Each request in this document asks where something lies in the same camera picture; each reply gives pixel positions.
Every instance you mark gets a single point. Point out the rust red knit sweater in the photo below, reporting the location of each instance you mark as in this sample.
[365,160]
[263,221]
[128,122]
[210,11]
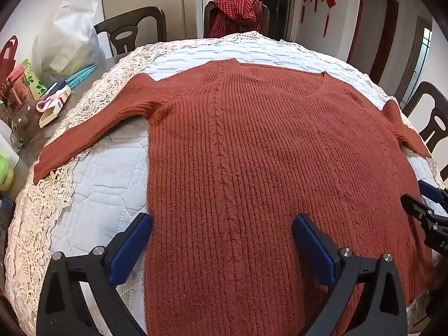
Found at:
[245,147]

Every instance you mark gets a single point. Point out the red checked garment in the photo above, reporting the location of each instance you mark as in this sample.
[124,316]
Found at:
[238,14]

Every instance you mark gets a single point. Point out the brown wooden door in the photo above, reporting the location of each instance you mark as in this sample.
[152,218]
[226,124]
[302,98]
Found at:
[378,35]

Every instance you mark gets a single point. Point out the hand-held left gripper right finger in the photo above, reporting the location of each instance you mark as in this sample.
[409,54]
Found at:
[313,248]

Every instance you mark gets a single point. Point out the white carton with pink ribbon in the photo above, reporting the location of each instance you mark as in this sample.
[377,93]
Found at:
[54,110]

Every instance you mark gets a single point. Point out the pink leaf print box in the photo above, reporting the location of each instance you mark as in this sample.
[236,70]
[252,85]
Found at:
[28,77]

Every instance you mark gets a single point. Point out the red gift bag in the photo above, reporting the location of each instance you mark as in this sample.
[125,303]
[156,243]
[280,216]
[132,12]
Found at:
[7,63]

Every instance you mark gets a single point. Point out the dark wooden chair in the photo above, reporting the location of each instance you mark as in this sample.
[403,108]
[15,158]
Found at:
[207,17]
[105,28]
[425,92]

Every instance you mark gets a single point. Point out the translucent white plastic bag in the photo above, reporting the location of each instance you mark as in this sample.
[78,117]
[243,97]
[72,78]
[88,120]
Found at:
[66,42]

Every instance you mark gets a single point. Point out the door with glass pane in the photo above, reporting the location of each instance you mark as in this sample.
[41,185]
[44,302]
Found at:
[420,56]

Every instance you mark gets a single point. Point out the green plastic container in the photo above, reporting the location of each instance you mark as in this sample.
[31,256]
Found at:
[5,176]

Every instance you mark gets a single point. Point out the dark doorway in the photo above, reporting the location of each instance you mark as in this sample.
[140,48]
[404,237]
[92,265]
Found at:
[276,3]

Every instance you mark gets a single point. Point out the cream lace tablecloth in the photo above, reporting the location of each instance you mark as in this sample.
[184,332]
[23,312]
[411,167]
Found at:
[31,224]

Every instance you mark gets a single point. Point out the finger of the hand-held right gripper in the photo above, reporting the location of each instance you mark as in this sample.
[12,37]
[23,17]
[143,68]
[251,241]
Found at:
[416,209]
[432,191]

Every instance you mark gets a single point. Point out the glass jar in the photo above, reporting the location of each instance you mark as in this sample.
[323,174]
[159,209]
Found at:
[24,119]

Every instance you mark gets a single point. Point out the pale blue quilted pad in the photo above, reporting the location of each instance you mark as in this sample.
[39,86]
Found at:
[105,175]

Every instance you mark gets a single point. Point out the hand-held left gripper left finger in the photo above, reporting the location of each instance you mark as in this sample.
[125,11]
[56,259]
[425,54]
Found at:
[131,248]

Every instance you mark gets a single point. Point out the beige tall cabinet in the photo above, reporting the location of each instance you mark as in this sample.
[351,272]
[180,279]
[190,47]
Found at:
[147,0]

